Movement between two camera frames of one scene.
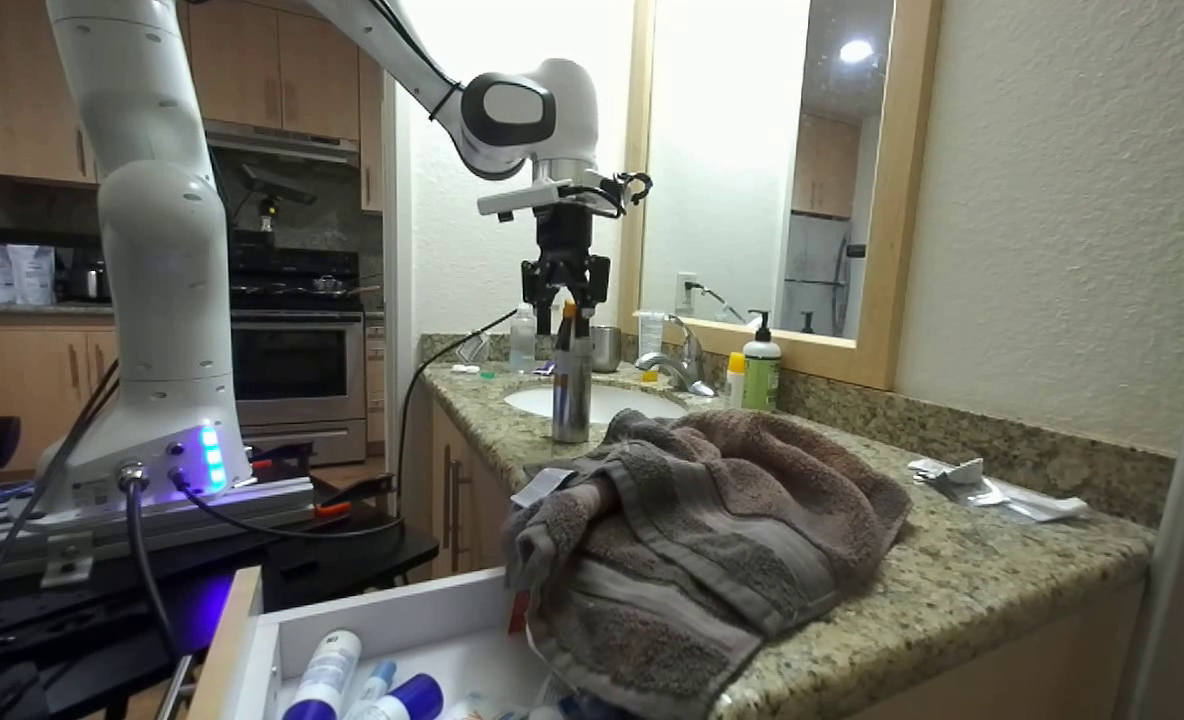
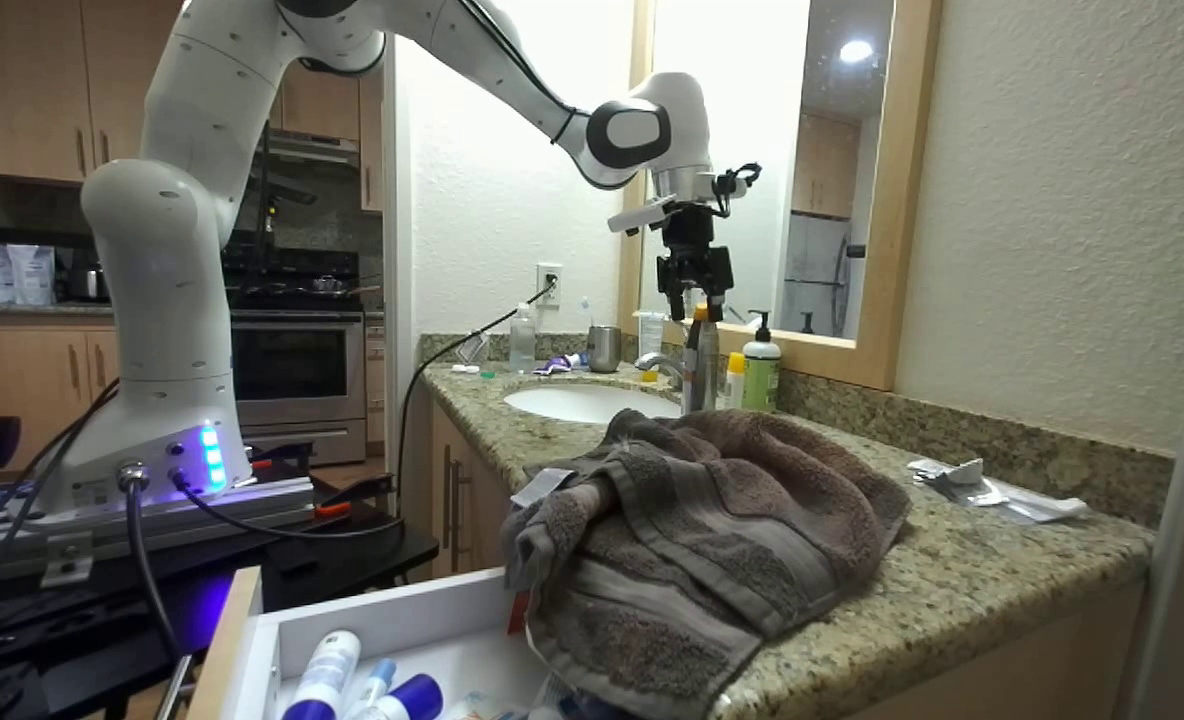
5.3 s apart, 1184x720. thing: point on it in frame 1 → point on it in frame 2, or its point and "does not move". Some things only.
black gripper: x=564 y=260 → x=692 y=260
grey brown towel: x=683 y=536 does not move
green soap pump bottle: x=762 y=368 does not move
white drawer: x=459 y=630 does not move
